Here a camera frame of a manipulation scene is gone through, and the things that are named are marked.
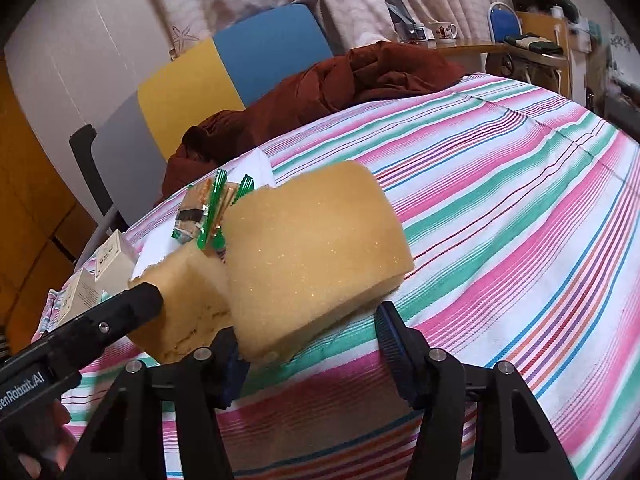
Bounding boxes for patterned mug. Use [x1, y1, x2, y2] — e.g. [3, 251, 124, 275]
[425, 21, 458, 42]

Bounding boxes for dark red cloth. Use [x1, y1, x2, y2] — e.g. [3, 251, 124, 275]
[162, 41, 466, 200]

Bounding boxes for green cracker packet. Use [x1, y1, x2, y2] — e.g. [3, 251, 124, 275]
[171, 169, 255, 255]

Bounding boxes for small yellow sponge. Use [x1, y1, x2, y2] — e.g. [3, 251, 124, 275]
[128, 242, 232, 364]

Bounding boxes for beige cardboard box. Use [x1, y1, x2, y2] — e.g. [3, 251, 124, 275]
[94, 230, 138, 295]
[53, 269, 103, 327]

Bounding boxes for grey yellow blue chair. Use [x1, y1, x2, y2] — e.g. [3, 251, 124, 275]
[70, 3, 332, 231]

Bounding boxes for large yellow sponge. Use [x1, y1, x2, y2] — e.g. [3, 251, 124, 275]
[221, 160, 414, 363]

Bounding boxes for wooden side table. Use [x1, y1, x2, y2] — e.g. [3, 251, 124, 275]
[428, 39, 573, 100]

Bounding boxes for striped tablecloth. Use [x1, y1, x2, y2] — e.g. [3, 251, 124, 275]
[31, 72, 640, 480]

